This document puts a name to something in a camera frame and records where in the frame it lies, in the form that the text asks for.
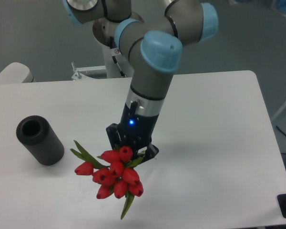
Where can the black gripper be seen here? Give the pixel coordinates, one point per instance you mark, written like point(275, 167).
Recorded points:
point(134, 130)

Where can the white chair back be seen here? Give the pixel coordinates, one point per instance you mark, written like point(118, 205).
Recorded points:
point(16, 73)

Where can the red tulip bouquet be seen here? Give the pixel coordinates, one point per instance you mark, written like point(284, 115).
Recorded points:
point(118, 178)

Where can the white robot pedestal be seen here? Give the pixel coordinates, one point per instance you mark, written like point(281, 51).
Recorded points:
point(115, 66)

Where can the dark grey cylindrical vase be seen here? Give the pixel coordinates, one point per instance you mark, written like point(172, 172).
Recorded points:
point(37, 135)

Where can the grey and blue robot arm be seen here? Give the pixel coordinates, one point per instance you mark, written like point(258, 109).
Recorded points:
point(153, 50)

